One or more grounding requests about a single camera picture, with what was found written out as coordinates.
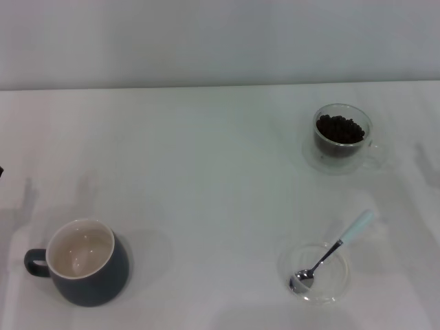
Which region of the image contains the dark grey ceramic mug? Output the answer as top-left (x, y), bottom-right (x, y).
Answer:
top-left (23, 218), bottom-right (131, 308)

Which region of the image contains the steel spoon light blue handle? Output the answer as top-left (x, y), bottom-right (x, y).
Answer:
top-left (289, 208), bottom-right (375, 294)

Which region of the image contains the glass saucer with cup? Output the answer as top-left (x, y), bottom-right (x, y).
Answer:
top-left (301, 133), bottom-right (388, 176)

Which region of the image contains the double-walled glass cup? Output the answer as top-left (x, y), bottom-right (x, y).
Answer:
top-left (311, 104), bottom-right (385, 170)

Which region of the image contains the pile of coffee beans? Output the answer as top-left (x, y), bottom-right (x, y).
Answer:
top-left (315, 114), bottom-right (366, 145)

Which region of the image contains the small clear glass dish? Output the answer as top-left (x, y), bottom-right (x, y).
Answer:
top-left (276, 241), bottom-right (351, 305)

